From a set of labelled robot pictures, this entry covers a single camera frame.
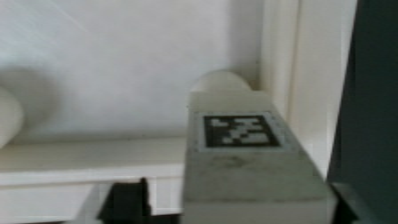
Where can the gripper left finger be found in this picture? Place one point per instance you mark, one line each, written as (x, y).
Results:
(125, 208)

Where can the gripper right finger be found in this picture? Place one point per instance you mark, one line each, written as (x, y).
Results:
(352, 210)

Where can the white table leg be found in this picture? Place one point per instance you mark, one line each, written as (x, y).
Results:
(251, 183)

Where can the white square table top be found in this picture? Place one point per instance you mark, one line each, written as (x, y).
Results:
(102, 60)

